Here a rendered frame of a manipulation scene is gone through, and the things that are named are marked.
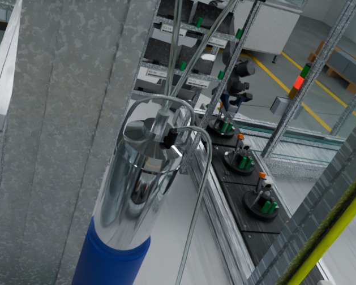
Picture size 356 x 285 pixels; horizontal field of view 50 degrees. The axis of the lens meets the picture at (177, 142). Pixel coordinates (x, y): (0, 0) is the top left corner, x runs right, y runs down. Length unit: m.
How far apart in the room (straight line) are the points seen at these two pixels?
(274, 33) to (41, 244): 6.06
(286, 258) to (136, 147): 0.32
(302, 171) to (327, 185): 1.44
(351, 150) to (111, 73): 0.32
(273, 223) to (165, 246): 0.41
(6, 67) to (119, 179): 0.31
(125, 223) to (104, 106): 0.51
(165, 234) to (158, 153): 0.68
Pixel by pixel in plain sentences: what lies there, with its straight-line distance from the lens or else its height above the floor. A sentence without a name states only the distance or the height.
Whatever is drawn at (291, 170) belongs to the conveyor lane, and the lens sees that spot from 1.93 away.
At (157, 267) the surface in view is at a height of 0.86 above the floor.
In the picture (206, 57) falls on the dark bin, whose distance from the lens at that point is 1.44.
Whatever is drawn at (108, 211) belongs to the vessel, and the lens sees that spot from 0.82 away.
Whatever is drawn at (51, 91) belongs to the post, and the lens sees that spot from 0.33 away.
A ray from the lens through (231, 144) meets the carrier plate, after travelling 1.76.
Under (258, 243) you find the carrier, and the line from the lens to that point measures 1.34.
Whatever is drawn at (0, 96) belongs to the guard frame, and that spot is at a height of 1.55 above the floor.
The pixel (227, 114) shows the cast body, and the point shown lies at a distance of 1.75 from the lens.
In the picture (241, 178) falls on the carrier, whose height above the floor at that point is 0.97.
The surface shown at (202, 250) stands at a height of 0.86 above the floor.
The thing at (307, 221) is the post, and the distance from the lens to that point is 0.57.
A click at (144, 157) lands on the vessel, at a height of 1.41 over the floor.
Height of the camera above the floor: 1.82
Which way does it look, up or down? 32 degrees down
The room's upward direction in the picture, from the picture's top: 23 degrees clockwise
